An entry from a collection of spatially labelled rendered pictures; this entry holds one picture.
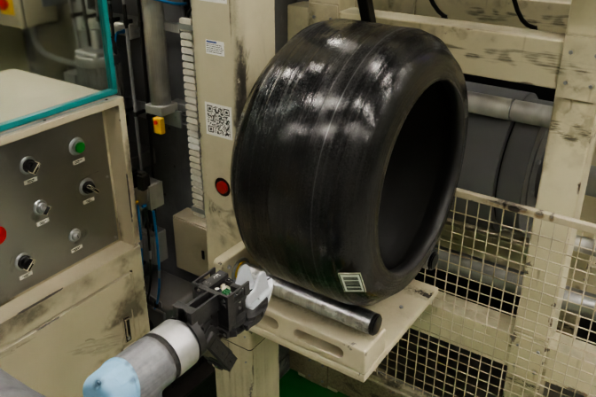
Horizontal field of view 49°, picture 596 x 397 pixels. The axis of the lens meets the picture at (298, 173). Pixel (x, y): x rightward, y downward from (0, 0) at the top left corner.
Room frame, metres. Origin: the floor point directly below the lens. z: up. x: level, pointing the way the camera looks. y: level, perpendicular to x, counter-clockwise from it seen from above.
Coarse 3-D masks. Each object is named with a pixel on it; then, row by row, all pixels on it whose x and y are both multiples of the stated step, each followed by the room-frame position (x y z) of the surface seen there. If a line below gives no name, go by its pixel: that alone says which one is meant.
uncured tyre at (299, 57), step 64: (320, 64) 1.11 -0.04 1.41; (384, 64) 1.08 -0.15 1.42; (448, 64) 1.22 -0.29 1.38; (256, 128) 1.07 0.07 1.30; (320, 128) 1.01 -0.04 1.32; (384, 128) 1.01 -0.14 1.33; (448, 128) 1.39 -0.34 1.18; (256, 192) 1.03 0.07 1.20; (320, 192) 0.96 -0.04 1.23; (384, 192) 1.42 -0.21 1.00; (448, 192) 1.29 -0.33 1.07; (256, 256) 1.07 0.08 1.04; (320, 256) 0.96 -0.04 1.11; (384, 256) 1.27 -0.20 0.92
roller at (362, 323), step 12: (240, 264) 1.23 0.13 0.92; (252, 264) 1.23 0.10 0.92; (276, 288) 1.15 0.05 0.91; (288, 288) 1.14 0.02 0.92; (300, 288) 1.14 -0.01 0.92; (288, 300) 1.14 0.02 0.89; (300, 300) 1.12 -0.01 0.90; (312, 300) 1.10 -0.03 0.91; (324, 300) 1.10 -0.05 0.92; (336, 300) 1.09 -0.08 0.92; (324, 312) 1.08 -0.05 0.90; (336, 312) 1.07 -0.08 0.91; (348, 312) 1.06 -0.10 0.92; (360, 312) 1.06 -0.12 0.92; (372, 312) 1.05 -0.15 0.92; (348, 324) 1.06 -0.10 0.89; (360, 324) 1.04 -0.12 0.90; (372, 324) 1.03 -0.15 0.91
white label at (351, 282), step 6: (342, 276) 0.96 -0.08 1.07; (348, 276) 0.96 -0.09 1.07; (354, 276) 0.96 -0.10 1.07; (360, 276) 0.95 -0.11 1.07; (342, 282) 0.97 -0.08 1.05; (348, 282) 0.97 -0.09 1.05; (354, 282) 0.96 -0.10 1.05; (360, 282) 0.96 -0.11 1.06; (348, 288) 0.97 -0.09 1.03; (354, 288) 0.97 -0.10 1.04; (360, 288) 0.97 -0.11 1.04
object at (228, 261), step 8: (232, 248) 1.25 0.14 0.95; (240, 248) 1.25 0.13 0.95; (224, 256) 1.22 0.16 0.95; (232, 256) 1.22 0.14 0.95; (240, 256) 1.24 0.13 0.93; (248, 256) 1.26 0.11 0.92; (216, 264) 1.20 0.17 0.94; (224, 264) 1.19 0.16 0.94; (232, 264) 1.22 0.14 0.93; (256, 264) 1.29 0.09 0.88; (232, 272) 1.21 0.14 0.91
